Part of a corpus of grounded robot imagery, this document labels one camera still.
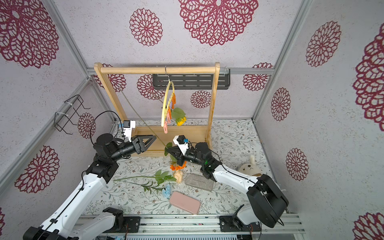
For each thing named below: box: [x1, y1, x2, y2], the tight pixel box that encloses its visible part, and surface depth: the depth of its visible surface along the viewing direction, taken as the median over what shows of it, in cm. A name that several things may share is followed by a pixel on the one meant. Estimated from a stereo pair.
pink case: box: [169, 191, 201, 214], surface depth 82 cm
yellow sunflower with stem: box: [171, 107, 187, 126], surface depth 90 cm
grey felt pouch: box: [185, 173, 214, 191], surface depth 87 cm
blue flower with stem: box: [131, 181, 172, 200], surface depth 85 cm
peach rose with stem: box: [113, 169, 184, 185], surface depth 89 cm
